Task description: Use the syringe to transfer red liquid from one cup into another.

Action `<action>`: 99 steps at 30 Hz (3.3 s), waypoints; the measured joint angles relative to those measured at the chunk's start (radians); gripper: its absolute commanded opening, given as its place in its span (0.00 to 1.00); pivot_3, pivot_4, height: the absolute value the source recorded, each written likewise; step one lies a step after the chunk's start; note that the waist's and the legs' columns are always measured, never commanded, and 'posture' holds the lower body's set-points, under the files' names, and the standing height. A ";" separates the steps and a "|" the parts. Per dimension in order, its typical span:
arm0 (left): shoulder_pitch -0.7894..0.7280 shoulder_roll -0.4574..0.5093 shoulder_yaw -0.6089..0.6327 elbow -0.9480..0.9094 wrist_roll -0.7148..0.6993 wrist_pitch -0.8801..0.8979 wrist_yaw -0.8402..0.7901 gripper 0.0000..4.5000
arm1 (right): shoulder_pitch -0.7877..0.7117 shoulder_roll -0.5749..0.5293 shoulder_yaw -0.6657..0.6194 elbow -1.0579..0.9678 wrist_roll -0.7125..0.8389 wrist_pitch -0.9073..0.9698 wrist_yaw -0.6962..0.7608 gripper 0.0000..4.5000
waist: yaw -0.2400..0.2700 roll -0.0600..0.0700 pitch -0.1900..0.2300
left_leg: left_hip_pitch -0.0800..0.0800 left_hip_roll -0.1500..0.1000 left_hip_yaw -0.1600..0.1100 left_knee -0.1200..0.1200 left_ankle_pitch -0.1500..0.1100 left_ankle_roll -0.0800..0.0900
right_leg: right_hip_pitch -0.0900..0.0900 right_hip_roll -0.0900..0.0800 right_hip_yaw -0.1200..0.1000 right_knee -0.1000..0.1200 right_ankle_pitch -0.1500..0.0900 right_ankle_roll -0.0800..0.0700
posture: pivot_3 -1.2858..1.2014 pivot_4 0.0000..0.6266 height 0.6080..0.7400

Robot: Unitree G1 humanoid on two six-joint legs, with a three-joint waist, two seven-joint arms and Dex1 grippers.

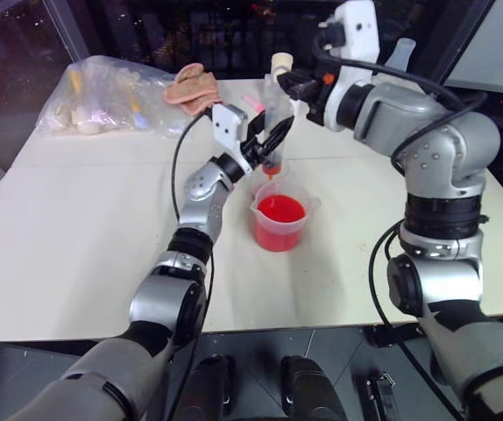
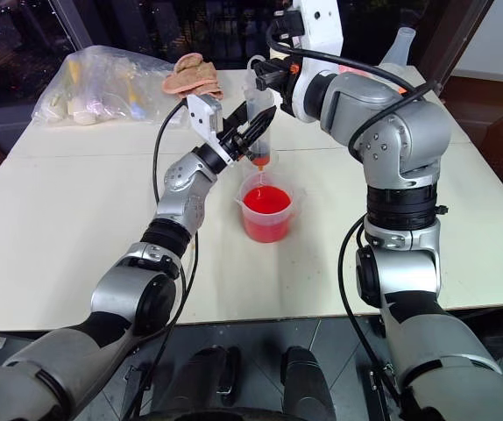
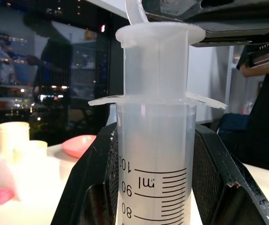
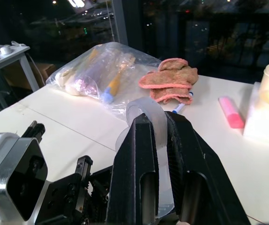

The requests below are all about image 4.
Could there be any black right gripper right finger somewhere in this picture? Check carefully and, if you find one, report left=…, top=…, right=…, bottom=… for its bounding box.
left=164, top=111, right=251, bottom=225

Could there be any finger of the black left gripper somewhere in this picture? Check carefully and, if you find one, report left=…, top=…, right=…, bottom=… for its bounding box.
left=21, top=120, right=46, bottom=143

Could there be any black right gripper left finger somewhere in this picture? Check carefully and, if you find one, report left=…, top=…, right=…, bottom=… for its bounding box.
left=105, top=113, right=159, bottom=225

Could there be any clear tape roll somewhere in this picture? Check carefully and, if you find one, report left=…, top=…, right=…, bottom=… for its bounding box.
left=115, top=97, right=175, bottom=220

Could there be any cardboard box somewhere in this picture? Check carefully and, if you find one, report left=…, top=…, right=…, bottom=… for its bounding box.
left=34, top=61, right=57, bottom=83

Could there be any pink marker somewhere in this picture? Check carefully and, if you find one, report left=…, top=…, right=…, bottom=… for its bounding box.
left=217, top=95, right=246, bottom=129

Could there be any white marker with blue cap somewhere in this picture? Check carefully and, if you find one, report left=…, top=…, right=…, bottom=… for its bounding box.
left=172, top=91, right=195, bottom=114

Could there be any white side table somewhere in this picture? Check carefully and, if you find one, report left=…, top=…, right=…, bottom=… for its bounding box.
left=0, top=44, right=40, bottom=109

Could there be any clear plastic bag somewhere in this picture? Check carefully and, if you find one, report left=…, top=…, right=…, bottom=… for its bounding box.
left=45, top=41, right=164, bottom=118

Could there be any white box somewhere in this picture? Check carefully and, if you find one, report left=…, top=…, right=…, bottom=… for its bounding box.
left=242, top=81, right=269, bottom=146

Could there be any orange tool with blue cap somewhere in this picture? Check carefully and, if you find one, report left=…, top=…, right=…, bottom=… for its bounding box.
left=102, top=67, right=127, bottom=104

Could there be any white tape roll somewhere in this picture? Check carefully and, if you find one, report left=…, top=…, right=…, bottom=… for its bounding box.
left=0, top=45, right=14, bottom=56

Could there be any brown cloth with pink edge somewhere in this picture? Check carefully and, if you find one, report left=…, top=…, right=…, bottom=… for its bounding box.
left=138, top=58, right=200, bottom=105

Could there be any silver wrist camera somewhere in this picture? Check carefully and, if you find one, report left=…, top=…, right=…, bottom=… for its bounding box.
left=0, top=132, right=49, bottom=222

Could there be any beaded blind cord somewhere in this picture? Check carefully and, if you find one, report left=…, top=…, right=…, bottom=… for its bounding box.
left=108, top=0, right=115, bottom=43

